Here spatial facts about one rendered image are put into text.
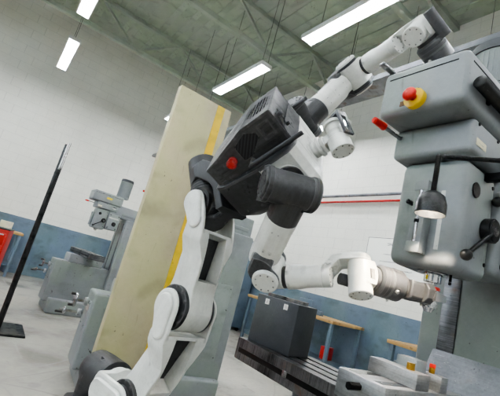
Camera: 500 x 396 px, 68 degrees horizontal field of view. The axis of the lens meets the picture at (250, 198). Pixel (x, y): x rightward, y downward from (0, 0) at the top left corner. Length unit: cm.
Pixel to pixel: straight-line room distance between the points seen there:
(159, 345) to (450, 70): 114
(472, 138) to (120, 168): 930
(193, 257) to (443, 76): 91
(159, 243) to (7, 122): 762
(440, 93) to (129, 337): 211
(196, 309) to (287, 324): 40
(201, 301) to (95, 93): 921
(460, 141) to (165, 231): 184
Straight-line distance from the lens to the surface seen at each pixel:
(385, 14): 766
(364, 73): 146
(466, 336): 157
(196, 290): 121
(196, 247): 120
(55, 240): 967
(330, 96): 139
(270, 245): 101
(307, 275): 107
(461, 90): 113
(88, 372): 157
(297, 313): 144
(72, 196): 971
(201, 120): 267
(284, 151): 101
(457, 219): 113
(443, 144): 119
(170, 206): 249
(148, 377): 131
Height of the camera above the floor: 116
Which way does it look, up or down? 12 degrees up
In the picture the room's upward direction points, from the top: 15 degrees clockwise
